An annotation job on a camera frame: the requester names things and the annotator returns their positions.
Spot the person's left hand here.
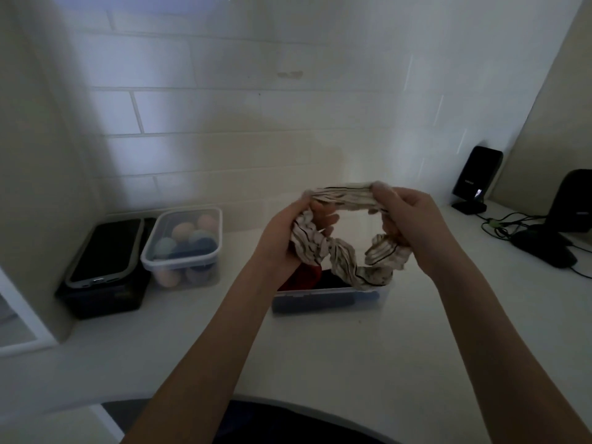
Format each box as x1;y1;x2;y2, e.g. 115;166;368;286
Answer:
253;198;341;280

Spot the person's right hand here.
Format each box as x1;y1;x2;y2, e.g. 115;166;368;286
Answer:
368;182;459;279

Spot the cream striped fabric scrunchie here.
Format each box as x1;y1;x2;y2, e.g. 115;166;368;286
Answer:
289;181;413;292

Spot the person's right forearm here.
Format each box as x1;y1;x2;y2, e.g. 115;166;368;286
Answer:
425;252;592;444

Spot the person's left forearm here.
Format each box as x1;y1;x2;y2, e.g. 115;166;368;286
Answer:
121;257;298;444

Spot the black scrunchie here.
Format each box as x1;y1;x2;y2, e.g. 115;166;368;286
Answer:
318;270;353;291

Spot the red scrunchie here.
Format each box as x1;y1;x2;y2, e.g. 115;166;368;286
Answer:
279;263;323;293

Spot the clear plastic storage box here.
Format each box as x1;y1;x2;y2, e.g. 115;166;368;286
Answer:
271;262;395;316

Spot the dark blue scrunchie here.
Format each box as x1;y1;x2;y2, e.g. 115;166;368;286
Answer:
273;293;358;314

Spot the small black speaker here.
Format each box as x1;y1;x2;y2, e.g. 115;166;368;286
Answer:
451;145;504;216

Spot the pile of coloured makeup sponges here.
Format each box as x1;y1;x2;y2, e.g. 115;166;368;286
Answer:
153;213;219;288

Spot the clear lidded plastic container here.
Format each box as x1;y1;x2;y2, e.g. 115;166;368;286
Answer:
140;207;224;290

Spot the large black speaker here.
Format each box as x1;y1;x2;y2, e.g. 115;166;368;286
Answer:
510;168;592;269

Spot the person's dark clothing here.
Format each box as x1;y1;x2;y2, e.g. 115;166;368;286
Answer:
212;399;387;444

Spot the smartphone in grey case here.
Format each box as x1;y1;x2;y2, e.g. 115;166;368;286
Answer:
64;218;145;290

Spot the black rectangular box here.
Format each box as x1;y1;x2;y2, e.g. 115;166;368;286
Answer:
55;217;157;320

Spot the green and black cable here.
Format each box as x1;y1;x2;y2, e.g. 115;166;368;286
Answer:
478;212;547;239

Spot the thin black cable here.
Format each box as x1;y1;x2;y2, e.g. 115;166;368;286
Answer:
565;239;592;280

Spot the white frame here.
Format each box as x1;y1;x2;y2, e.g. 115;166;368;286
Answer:
0;267;59;358

